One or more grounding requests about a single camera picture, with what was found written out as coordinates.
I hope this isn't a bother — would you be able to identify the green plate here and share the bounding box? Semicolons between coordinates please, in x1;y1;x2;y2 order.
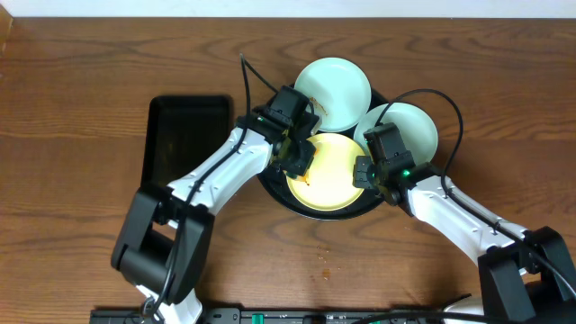
353;103;438;166
294;58;372;132

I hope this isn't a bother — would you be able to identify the rectangular black tray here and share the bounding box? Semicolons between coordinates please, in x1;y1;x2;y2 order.
140;94;233;186

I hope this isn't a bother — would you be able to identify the yellow plate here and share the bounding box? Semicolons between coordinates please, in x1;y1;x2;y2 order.
285;133;365;212

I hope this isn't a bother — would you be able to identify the round black tray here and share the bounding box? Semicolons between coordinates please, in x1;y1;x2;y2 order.
256;83;397;221

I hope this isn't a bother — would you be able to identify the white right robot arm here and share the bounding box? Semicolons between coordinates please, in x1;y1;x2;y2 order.
354;150;575;323

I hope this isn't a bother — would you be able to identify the green yellow sponge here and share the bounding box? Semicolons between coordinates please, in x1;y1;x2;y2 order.
284;171;311;186

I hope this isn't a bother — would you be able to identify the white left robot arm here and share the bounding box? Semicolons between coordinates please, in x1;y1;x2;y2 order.
111;107;321;323

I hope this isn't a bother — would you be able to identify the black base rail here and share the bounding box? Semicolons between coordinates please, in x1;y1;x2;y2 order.
88;306;478;324

